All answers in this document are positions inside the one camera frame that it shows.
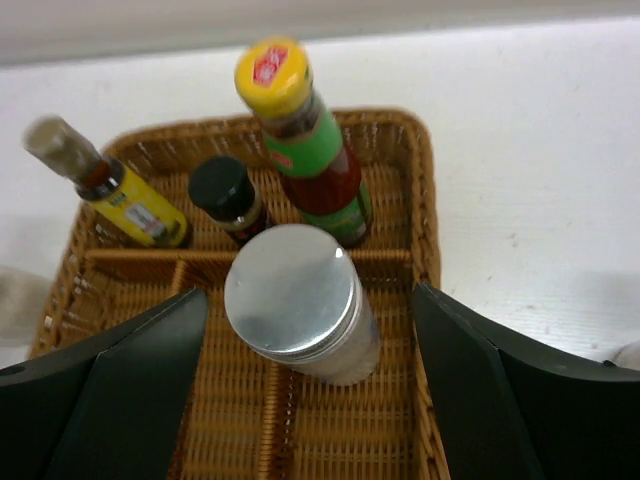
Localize small dark-lid pepper shaker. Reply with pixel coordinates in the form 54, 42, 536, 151
188, 156, 274, 246

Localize chrome-top glass shaker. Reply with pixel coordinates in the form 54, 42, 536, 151
0, 266, 50, 347

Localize yellow-cap brown sauce bottle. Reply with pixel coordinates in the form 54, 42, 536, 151
234, 36, 372, 247

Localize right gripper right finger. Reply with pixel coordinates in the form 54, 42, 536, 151
412, 284, 639, 479

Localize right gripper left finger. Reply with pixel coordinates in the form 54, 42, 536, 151
1, 289, 208, 479

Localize tall silver-lid bead jar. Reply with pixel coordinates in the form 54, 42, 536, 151
224, 224, 381, 385

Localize brown wicker divided basket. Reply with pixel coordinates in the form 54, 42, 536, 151
31, 109, 449, 479

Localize small gold-cap yellow bottle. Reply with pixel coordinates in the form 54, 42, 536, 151
23, 116, 191, 248

